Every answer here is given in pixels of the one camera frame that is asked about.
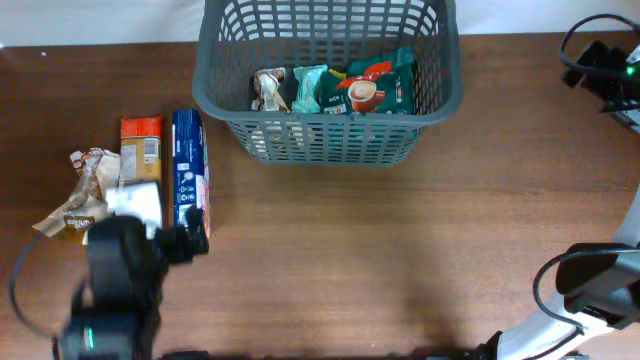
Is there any blue carton box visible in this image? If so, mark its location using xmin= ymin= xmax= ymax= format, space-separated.
xmin=172 ymin=109 xmax=211 ymax=237

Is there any orange pasta packet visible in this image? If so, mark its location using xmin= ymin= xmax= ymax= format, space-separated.
xmin=119 ymin=116 xmax=163 ymax=187

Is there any beige crumpled snack bag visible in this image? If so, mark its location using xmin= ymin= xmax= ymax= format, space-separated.
xmin=33 ymin=148 xmax=120 ymax=245

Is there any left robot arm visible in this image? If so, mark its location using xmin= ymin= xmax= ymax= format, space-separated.
xmin=58 ymin=181 xmax=209 ymax=360

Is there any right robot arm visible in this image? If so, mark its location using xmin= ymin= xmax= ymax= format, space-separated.
xmin=462 ymin=41 xmax=639 ymax=359

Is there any light blue wipes packet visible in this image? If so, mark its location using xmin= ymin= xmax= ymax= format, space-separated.
xmin=291 ymin=64 xmax=328 ymax=114

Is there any green coffee bag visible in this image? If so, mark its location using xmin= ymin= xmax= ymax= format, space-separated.
xmin=316 ymin=47 xmax=415 ymax=115

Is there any grey plastic basket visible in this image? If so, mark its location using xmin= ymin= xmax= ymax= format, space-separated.
xmin=192 ymin=0 xmax=463 ymax=166

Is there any beige brown snack wrapper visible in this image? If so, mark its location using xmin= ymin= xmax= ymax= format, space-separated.
xmin=248 ymin=66 xmax=291 ymax=151

